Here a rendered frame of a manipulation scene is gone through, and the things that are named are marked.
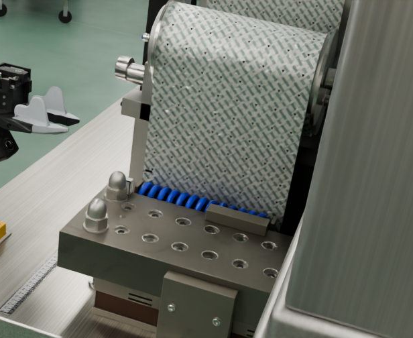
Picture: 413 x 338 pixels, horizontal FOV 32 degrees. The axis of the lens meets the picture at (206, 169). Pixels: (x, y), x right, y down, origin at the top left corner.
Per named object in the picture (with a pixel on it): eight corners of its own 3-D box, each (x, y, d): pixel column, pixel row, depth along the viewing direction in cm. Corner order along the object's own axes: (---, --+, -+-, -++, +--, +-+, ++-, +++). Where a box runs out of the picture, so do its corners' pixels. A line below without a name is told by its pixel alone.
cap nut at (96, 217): (89, 218, 106) (91, 190, 104) (112, 224, 105) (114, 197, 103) (78, 229, 103) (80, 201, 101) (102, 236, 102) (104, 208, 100)
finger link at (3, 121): (26, 127, 114) (-18, 111, 117) (25, 136, 115) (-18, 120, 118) (45, 119, 118) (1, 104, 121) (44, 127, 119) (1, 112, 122)
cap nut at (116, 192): (109, 189, 115) (112, 163, 113) (131, 195, 114) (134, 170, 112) (100, 199, 111) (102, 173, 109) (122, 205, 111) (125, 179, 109)
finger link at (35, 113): (58, 107, 112) (10, 91, 115) (56, 142, 114) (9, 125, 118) (70, 102, 114) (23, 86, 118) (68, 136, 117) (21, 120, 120)
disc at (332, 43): (320, 107, 119) (340, 19, 112) (323, 108, 119) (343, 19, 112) (304, 139, 106) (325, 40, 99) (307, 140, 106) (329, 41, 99)
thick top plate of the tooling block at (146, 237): (102, 217, 119) (106, 184, 116) (346, 286, 110) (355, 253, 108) (56, 266, 104) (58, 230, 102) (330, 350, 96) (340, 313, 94)
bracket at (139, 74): (119, 207, 136) (135, 49, 123) (151, 216, 135) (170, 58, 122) (108, 219, 132) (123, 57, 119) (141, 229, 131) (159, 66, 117)
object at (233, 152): (142, 186, 119) (154, 80, 111) (281, 224, 114) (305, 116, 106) (141, 188, 119) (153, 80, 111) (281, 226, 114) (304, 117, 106)
